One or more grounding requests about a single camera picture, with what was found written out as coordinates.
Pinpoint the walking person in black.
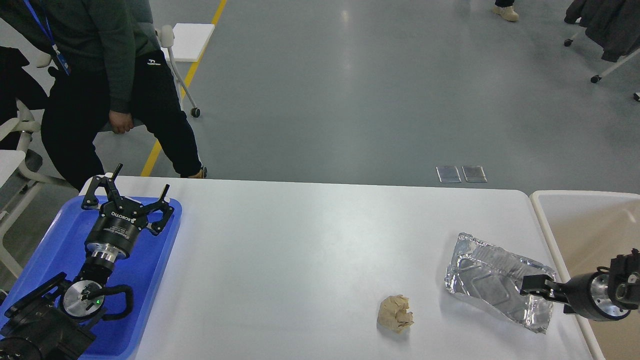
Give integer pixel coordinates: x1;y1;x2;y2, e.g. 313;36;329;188
492;0;520;23

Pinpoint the left floor outlet plate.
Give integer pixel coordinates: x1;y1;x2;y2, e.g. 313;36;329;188
436;165;462;183

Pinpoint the dark coat on rack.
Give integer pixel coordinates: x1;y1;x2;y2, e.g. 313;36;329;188
563;0;640;84

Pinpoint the person's hand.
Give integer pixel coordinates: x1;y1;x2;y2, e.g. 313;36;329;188
109;111;135;134

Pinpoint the white board on floor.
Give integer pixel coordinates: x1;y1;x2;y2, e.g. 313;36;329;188
158;23;215;63

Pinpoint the blue plastic tray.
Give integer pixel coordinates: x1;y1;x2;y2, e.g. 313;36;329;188
0;195;183;360

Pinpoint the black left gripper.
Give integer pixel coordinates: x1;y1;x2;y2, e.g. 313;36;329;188
80;163;175;260

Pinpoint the floor outlet plate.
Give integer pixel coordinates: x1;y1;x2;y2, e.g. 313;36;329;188
462;165;488;183
436;165;462;183

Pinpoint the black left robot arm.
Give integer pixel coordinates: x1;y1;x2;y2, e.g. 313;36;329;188
1;164;175;360

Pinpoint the blue lanyard badge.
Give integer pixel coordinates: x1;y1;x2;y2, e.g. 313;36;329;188
23;0;71;76

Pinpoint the aluminium foil tray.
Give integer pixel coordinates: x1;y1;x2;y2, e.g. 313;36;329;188
444;232;557;334

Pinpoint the crumpled brown paper ball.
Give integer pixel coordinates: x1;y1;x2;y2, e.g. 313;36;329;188
376;294;414;334

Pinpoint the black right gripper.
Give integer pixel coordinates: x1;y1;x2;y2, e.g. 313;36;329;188
519;271;632;322

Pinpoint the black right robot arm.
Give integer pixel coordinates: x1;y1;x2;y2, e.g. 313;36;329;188
519;248;640;322

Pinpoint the beige plastic bin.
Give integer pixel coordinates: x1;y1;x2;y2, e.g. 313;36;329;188
530;190;640;360

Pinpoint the white chair at left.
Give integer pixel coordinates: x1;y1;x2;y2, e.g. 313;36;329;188
0;47;76;281

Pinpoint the right floor outlet plate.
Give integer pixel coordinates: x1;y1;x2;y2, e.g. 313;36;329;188
462;165;488;183

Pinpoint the person in green sweater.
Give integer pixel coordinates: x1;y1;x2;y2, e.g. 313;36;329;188
1;0;207;191

